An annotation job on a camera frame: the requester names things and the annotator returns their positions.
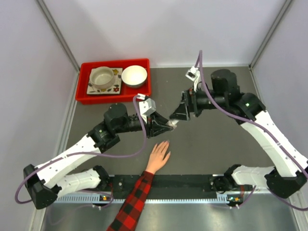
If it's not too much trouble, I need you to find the grey cable duct rail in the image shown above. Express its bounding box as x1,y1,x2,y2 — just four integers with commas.
52,192,244,205

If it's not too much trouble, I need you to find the red plastic tray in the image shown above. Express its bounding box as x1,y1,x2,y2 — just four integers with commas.
75,58,152,104

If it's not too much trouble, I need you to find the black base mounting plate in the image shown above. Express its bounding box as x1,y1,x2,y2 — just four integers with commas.
81,173,244,200

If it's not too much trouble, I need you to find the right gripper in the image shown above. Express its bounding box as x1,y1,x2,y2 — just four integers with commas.
169,85,226,122

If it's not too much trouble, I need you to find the glitter nail polish bottle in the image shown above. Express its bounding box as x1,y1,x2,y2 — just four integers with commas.
167,119,177,130

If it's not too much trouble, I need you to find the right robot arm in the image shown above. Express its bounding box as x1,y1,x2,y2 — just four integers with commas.
170,67,308,199

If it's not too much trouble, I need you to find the person's hand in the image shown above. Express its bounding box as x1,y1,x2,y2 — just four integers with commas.
145,141,171,174

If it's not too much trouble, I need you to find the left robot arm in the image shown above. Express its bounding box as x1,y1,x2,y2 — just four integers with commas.
23,99,177,209

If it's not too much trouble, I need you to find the beige ceramic bowl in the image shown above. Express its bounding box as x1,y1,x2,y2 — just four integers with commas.
89,66,115,89

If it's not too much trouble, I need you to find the floral square plate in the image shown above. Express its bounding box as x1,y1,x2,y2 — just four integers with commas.
86,68,123,95

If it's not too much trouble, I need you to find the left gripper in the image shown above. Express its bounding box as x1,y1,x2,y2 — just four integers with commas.
115,112,174,139

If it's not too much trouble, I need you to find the red plaid sleeve forearm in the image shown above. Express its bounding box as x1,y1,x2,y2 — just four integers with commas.
106,171,154,231

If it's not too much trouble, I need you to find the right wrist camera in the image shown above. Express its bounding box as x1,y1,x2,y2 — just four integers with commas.
185,66,200,82

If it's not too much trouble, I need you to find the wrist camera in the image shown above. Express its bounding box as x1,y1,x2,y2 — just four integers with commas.
137,94,156,122
185,66,200,82

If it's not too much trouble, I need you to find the white ceramic bowl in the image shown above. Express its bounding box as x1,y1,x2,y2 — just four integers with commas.
121,65,148,89

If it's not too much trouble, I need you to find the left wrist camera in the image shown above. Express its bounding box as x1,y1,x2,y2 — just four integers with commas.
137,94,156,122

